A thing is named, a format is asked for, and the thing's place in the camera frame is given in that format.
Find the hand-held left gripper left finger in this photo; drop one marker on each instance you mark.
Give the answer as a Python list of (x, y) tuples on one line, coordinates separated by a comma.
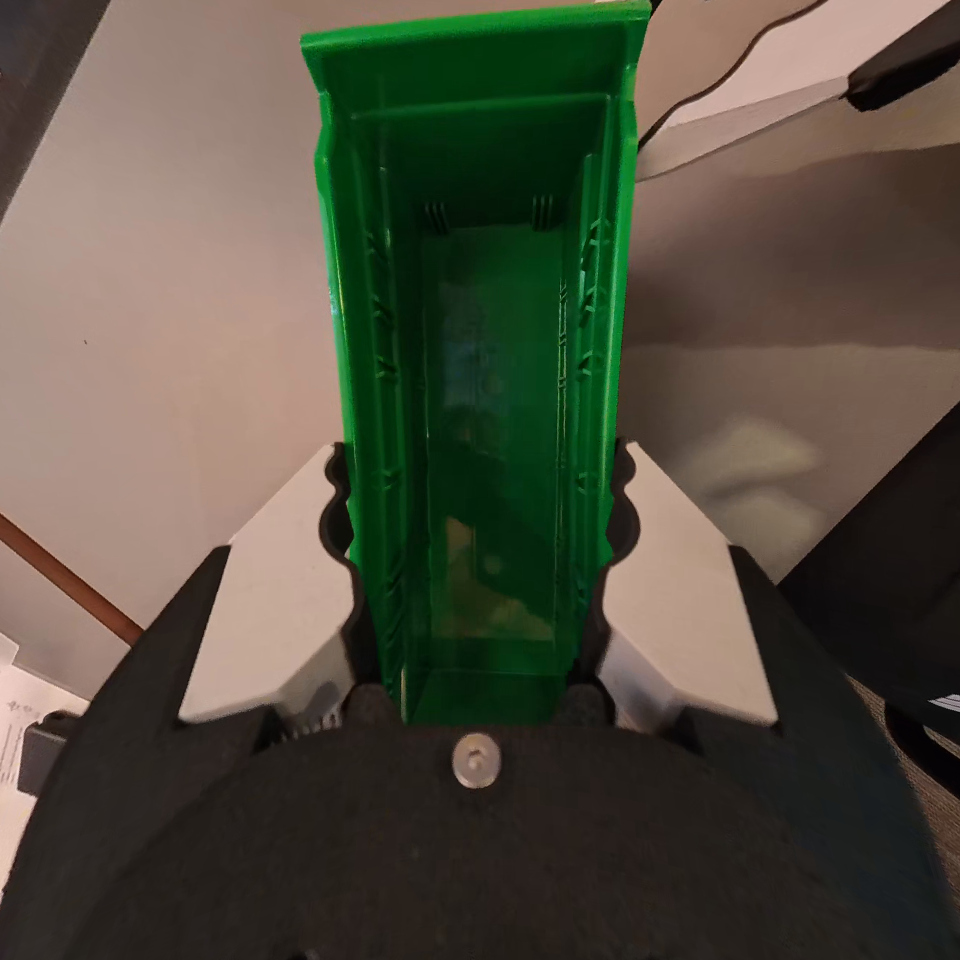
[(277, 600)]

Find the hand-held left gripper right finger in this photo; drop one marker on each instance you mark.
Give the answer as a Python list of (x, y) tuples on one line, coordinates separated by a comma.
[(682, 600)]

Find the green plastic bin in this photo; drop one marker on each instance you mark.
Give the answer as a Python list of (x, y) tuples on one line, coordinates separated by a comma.
[(487, 375)]

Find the white paper sheet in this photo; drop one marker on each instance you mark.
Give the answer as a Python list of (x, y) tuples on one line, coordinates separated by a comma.
[(30, 690)]

